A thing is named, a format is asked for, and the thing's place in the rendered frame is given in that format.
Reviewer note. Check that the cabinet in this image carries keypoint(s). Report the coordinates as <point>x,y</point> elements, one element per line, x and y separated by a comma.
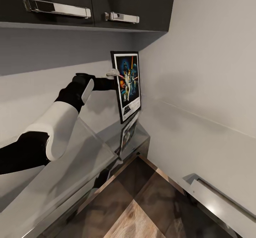
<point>87,15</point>

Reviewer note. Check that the drop in sink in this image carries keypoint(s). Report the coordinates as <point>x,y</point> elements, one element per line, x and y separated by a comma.
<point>86,155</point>

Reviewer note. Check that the poster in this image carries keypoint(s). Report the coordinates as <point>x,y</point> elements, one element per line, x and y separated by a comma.
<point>128,89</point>

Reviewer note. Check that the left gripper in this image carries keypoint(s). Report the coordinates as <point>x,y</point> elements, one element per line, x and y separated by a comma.
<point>109,84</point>

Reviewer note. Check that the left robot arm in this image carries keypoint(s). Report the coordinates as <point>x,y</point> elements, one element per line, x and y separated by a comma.
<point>47,138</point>

